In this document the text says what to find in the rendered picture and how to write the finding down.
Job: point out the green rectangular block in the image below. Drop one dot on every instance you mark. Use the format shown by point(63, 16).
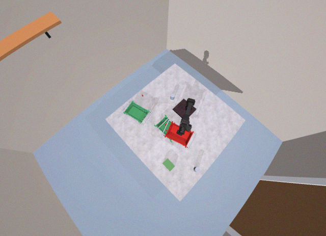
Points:
point(168, 164)

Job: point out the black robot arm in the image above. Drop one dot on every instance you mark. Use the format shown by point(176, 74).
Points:
point(185, 123)

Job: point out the green plastic tray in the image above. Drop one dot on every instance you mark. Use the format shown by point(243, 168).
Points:
point(163, 126)
point(137, 112)

